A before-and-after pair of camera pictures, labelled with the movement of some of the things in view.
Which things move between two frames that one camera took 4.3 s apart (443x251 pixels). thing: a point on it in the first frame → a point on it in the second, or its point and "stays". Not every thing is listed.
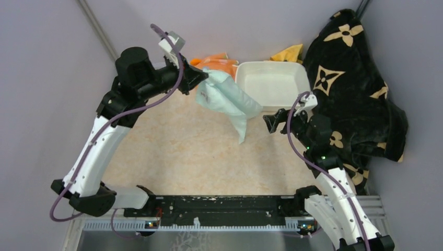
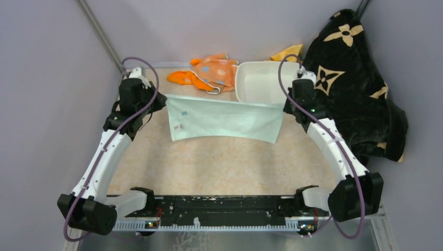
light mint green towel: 217,91 → 191,116
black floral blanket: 349,88 stays
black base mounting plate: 182,210 stays
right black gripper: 272,120 → 286,108
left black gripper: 191,77 → 160,102
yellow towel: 292,54 stays
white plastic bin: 277,85 stays
